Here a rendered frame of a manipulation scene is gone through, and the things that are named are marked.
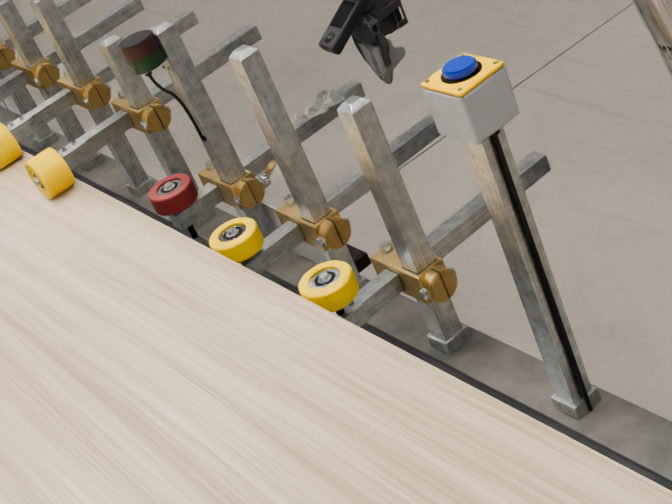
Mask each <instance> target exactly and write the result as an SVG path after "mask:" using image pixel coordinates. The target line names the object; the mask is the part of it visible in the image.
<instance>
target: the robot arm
mask: <svg viewBox="0 0 672 504"><path fill-rule="evenodd" d="M631 1H632V3H633V5H634V7H635V9H636V11H637V13H638V15H639V16H640V18H641V20H642V22H643V24H644V26H645V28H646V30H647V32H648V34H649V36H650V37H651V39H652V41H653V43H654V45H655V47H656V49H657V51H658V53H659V55H660V56H661V58H662V60H663V62H664V64H665V66H666V68H667V70H668V72H669V74H670V75H671V77H672V0H631ZM399 6H400V8H401V11H402V14H403V16H404V19H402V16H401V13H400V11H399V8H398V7H399ZM407 23H408V20H407V17H406V15H405V12H404V9H403V6H402V4H401V1H400V0H343V1H342V2H341V4H340V6H339V8H338V10H337V11H336V13H335V15H334V17H333V18H332V20H331V22H330V24H329V26H328V27H327V29H326V31H325V33H324V34H323V36H322V38H321V40H320V42H319V46H320V47H321V48H322V49H323V50H325V51H327V52H330V53H334V54H337V55H339V54H341V52H342V51H343V49H344V47H345V45H346V43H347V42H348V40H349V38H350V36H351V35H352V39H353V41H354V44H355V46H356V47H357V49H358V51H359V52H360V54H361V55H362V57H363V59H364V60H365V62H367V63H368V65H369V66H370V68H371V69H372V70H373V71H374V73H375V74H376V75H377V76H378V77H379V78H380V79H381V80H382V81H384V82H385V83H386V84H391V83H392V81H393V70H394V68H395V67H396V66H397V65H398V64H399V62H400V61H401V60H402V59H403V58H404V56H405V49H404V47H402V46H400V47H394V46H393V45H392V42H391V40H390V39H388V38H386V37H385V36H387V35H388V34H392V33H393V32H394V31H396V30H397V29H398V28H399V29H400V28H401V27H403V26H404V25H406V24H407Z"/></svg>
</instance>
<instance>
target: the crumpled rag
mask: <svg viewBox="0 0 672 504"><path fill-rule="evenodd" d="M343 100H345V97H344V93H337V92H335V91H334V90H331V89H330V90H329V91H326V90H321V91H319V92H318V93H316V95H315V97H314V99H312V100H310V101H309V104H308V106H307V107H306V109H305V115H304V117H305V116H307V117H308V118H309V119H311V117H312V118H313V117H315V116H316V115H319V114H320V113H322V114H323V113H325V112H327V110H328V109H329V107H331V106H333V105H336V104H337V103H340V102H341V101H343Z"/></svg>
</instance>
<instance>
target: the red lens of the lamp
mask: <svg viewBox="0 0 672 504"><path fill-rule="evenodd" d="M149 31H150V32H151V35H150V37H149V38H148V39H147V40H145V41H144V42H142V43H141V44H139V45H137V46H134V47H131V48H127V49H122V48H120V44H119V45H118V48H119V50H120V52H121V54H122V56H123V58H124V60H125V61H127V62H132V61H137V60H140V59H142V58H144V57H146V56H148V55H150V54H151V53H153V52H154V51H155V50H156V49H157V48H158V45H159V44H158V42H157V40H156V38H155V36H154V34H153V32H152V30H149Z"/></svg>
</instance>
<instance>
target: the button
mask: <svg viewBox="0 0 672 504"><path fill-rule="evenodd" d="M477 66H478V64H477V60H476V58H475V57H472V56H469V55H463V56H458V57H455V58H453V59H451V60H449V61H448V62H447V63H446V64H445V65H444V67H443V68H442V74H443V76H444V77H445V78H446V79H449V80H458V79H462V78H465V77H467V76H469V75H470V74H472V73H473V72H474V71H475V69H476V68H477Z"/></svg>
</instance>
